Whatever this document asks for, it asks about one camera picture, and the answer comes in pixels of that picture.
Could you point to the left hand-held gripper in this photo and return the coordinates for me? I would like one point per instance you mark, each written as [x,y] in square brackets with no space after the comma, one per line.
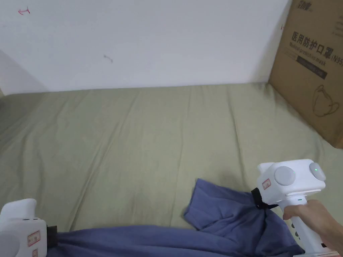
[18,230]

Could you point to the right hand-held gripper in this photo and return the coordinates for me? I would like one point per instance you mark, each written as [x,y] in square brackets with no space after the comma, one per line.
[286,184]

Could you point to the dark blue shirt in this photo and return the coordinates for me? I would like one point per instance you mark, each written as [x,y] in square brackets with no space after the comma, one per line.
[214,230]

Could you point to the person's right hand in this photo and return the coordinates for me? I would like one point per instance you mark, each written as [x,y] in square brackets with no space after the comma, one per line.
[314,216]

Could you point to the brown cardboard carton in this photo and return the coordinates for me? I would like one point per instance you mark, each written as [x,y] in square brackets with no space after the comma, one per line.
[310,69]

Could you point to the bed with pale green sheet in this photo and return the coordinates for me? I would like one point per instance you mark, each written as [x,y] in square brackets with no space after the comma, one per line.
[134,139]

